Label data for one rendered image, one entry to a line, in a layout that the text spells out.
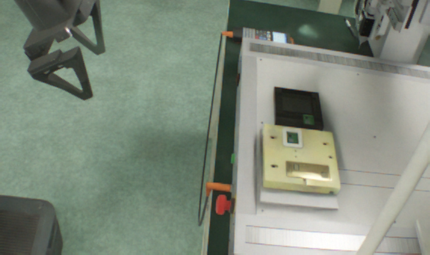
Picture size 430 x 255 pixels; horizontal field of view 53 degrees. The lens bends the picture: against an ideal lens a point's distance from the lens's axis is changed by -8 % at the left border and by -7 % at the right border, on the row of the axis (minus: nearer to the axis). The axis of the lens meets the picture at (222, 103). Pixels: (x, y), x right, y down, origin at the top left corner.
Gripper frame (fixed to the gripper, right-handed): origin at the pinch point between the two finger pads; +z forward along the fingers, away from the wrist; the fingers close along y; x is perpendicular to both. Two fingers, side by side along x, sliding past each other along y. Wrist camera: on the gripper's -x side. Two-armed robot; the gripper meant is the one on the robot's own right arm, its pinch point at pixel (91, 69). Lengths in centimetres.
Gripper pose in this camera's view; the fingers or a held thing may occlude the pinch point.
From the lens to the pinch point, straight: 61.8
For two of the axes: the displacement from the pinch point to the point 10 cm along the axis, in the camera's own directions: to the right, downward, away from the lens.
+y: -0.3, -6.6, 7.5
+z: 3.9, 6.9, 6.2
